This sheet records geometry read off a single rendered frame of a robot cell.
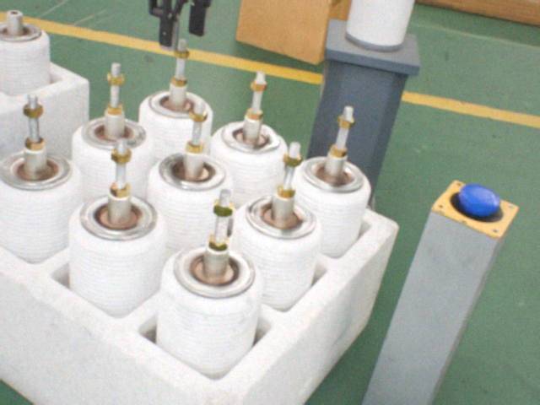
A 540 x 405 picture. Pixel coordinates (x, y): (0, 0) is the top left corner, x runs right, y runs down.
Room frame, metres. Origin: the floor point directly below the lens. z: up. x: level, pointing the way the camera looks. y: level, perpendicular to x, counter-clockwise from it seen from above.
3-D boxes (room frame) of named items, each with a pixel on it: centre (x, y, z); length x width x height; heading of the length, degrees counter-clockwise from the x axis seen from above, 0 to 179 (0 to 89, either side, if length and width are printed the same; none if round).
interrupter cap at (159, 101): (0.79, 0.14, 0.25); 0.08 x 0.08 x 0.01
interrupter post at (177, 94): (0.79, 0.14, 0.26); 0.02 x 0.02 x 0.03
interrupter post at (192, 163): (0.64, 0.09, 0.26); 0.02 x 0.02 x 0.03
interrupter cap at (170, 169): (0.64, 0.09, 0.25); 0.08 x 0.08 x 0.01
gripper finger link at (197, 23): (0.83, 0.13, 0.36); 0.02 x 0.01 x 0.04; 71
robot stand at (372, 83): (1.04, -0.12, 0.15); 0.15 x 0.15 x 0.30; 89
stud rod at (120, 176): (0.53, 0.14, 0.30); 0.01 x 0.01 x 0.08; 29
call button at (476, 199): (0.57, -0.21, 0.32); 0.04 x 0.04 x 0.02
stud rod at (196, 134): (0.64, 0.09, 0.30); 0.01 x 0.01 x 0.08; 15
